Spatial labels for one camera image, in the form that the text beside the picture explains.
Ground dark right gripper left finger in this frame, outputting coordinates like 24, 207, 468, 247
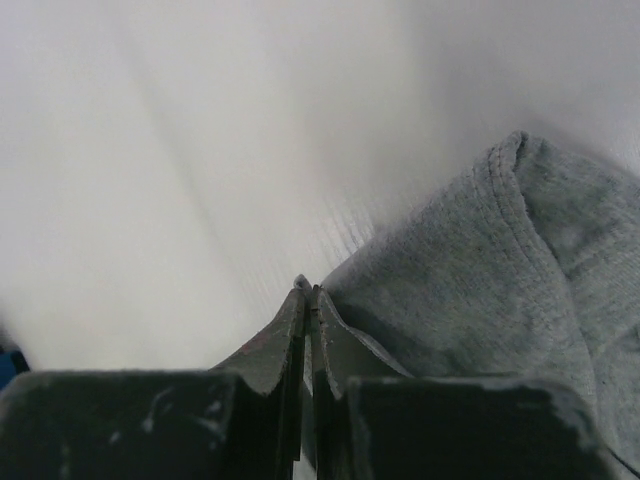
1, 288, 306, 479

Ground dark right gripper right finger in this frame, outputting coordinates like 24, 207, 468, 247
309, 288, 616, 479

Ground grey t-shirt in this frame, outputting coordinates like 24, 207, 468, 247
323, 132, 639, 479

